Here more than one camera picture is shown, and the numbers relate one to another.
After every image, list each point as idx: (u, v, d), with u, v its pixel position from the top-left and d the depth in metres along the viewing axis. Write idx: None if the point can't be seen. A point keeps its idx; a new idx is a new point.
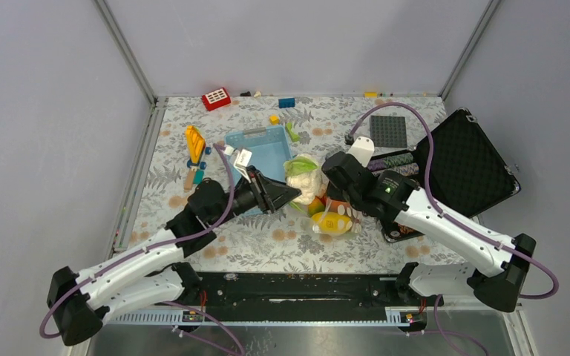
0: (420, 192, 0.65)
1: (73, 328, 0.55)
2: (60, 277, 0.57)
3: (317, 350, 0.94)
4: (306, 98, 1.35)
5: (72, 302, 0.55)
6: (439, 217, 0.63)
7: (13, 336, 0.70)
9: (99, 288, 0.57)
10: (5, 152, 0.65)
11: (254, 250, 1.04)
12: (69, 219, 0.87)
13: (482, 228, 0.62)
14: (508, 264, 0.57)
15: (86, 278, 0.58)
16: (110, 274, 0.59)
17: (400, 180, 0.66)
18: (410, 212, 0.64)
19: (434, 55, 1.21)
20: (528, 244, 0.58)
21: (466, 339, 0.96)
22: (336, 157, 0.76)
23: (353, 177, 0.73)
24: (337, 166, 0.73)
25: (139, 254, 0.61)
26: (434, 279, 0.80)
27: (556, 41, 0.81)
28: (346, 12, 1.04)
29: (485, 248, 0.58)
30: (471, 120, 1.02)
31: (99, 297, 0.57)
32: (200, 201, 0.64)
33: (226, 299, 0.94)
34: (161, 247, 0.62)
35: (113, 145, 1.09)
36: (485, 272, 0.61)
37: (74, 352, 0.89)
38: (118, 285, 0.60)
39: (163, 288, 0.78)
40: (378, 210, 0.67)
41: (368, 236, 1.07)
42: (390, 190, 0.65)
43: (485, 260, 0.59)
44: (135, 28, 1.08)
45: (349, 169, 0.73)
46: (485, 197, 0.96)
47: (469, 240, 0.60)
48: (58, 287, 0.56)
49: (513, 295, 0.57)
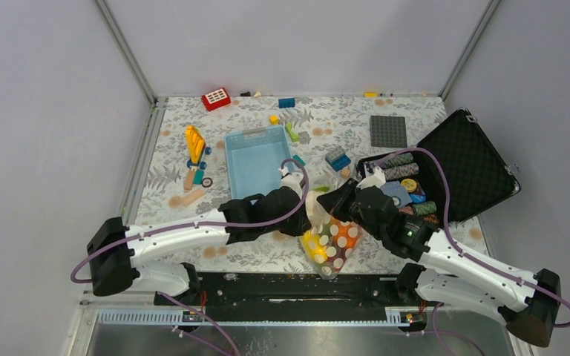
0: (441, 233, 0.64)
1: (109, 278, 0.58)
2: (110, 226, 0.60)
3: (317, 350, 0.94)
4: (306, 98, 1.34)
5: (116, 254, 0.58)
6: (460, 257, 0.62)
7: (10, 337, 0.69)
9: (145, 248, 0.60)
10: (4, 151, 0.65)
11: (254, 250, 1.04)
12: (69, 219, 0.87)
13: (502, 265, 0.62)
14: (531, 300, 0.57)
15: (135, 233, 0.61)
16: (156, 236, 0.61)
17: (421, 222, 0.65)
18: (432, 253, 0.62)
19: (434, 55, 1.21)
20: (551, 279, 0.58)
21: (464, 340, 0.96)
22: (376, 193, 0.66)
23: (386, 219, 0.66)
24: (375, 207, 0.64)
25: (188, 226, 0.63)
26: (452, 293, 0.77)
27: (556, 41, 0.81)
28: (347, 12, 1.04)
29: (506, 284, 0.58)
30: (471, 120, 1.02)
31: (139, 256, 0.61)
32: (283, 197, 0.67)
33: (226, 299, 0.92)
34: (210, 226, 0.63)
35: (112, 145, 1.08)
36: (511, 307, 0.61)
37: (74, 351, 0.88)
38: (159, 251, 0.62)
39: (174, 279, 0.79)
40: (402, 252, 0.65)
41: (369, 236, 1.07)
42: (412, 233, 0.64)
43: (508, 296, 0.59)
44: (135, 27, 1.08)
45: (386, 211, 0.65)
46: (485, 197, 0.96)
47: (490, 277, 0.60)
48: (108, 233, 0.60)
49: (544, 329, 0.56)
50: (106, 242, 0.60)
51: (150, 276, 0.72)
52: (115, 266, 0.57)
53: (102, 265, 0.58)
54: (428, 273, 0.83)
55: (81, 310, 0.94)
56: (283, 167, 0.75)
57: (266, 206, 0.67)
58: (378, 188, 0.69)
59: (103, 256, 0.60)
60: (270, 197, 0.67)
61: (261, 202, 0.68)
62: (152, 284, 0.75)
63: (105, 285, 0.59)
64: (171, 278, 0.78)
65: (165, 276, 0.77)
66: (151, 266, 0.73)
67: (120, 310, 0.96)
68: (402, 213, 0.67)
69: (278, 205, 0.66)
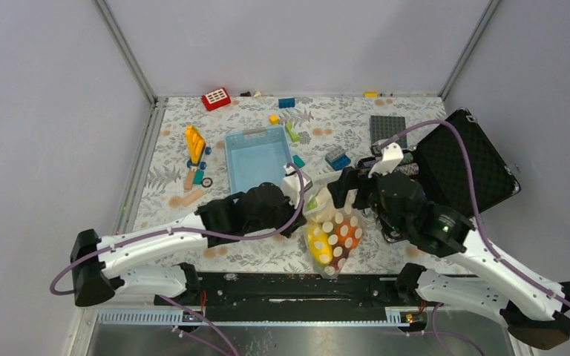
0: (476, 232, 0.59)
1: (84, 291, 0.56)
2: (83, 239, 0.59)
3: (317, 350, 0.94)
4: (306, 98, 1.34)
5: (87, 267, 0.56)
6: (495, 262, 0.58)
7: (10, 338, 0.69)
9: (116, 259, 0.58)
10: (4, 151, 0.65)
11: (254, 250, 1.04)
12: (69, 219, 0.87)
13: (532, 274, 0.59)
14: (559, 314, 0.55)
15: (106, 246, 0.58)
16: (128, 247, 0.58)
17: (456, 217, 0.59)
18: (467, 254, 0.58)
19: (434, 55, 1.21)
20: None
21: (464, 340, 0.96)
22: (403, 182, 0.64)
23: (413, 209, 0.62)
24: (402, 196, 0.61)
25: (162, 233, 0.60)
26: (452, 293, 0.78)
27: (556, 42, 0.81)
28: (347, 12, 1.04)
29: (537, 296, 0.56)
30: (471, 120, 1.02)
31: (112, 269, 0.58)
32: (262, 196, 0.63)
33: (226, 299, 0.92)
34: (185, 231, 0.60)
35: (112, 146, 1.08)
36: (528, 314, 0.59)
37: (75, 351, 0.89)
38: (133, 260, 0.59)
39: (169, 282, 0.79)
40: (431, 247, 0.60)
41: (368, 236, 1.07)
42: (447, 228, 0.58)
43: (536, 308, 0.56)
44: (135, 27, 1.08)
45: (413, 199, 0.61)
46: (484, 197, 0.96)
47: (522, 286, 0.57)
48: (80, 247, 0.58)
49: (558, 340, 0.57)
50: (80, 255, 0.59)
51: (139, 282, 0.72)
52: (87, 280, 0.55)
53: (76, 279, 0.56)
54: (429, 274, 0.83)
55: (81, 311, 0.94)
56: (287, 166, 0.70)
57: (246, 207, 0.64)
58: (407, 177, 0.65)
59: (77, 269, 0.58)
60: (250, 196, 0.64)
61: (241, 202, 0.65)
62: (144, 288, 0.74)
63: (84, 297, 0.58)
64: (165, 281, 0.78)
65: (158, 279, 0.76)
66: (138, 273, 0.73)
67: (120, 310, 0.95)
68: (433, 205, 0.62)
69: (257, 205, 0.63)
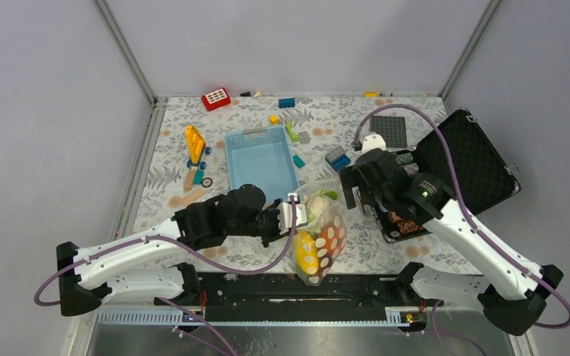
0: (456, 202, 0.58)
1: (67, 302, 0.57)
2: (61, 252, 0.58)
3: (317, 350, 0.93)
4: (306, 98, 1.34)
5: (65, 280, 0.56)
6: (472, 232, 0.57)
7: (9, 339, 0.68)
9: (92, 272, 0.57)
10: (4, 151, 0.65)
11: (254, 251, 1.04)
12: (69, 219, 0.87)
13: (510, 251, 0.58)
14: (531, 292, 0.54)
15: (81, 259, 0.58)
16: (105, 259, 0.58)
17: (438, 185, 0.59)
18: (444, 221, 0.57)
19: (433, 55, 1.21)
20: (555, 275, 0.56)
21: (464, 341, 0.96)
22: (384, 154, 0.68)
23: (389, 176, 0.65)
24: (375, 162, 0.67)
25: (136, 243, 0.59)
26: (441, 285, 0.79)
27: (556, 42, 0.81)
28: (347, 12, 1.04)
29: (511, 272, 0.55)
30: (471, 120, 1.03)
31: (89, 282, 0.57)
32: (242, 199, 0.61)
33: (226, 299, 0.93)
34: (161, 240, 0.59)
35: (112, 145, 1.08)
36: (504, 292, 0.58)
37: (75, 351, 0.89)
38: (111, 271, 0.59)
39: (165, 284, 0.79)
40: (409, 211, 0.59)
41: (368, 236, 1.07)
42: (427, 194, 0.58)
43: (508, 283, 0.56)
44: (135, 27, 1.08)
45: (385, 166, 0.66)
46: (485, 196, 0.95)
47: (496, 259, 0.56)
48: (59, 259, 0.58)
49: (528, 321, 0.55)
50: (60, 267, 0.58)
51: (128, 289, 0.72)
52: (64, 294, 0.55)
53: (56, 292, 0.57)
54: (424, 269, 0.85)
55: None
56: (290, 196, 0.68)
57: (225, 211, 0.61)
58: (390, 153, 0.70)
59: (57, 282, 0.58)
60: (228, 199, 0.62)
61: (221, 206, 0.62)
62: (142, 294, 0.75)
63: (68, 306, 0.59)
64: (160, 284, 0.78)
65: (151, 283, 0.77)
66: (128, 279, 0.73)
67: (120, 310, 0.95)
68: (417, 176, 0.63)
69: (237, 208, 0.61)
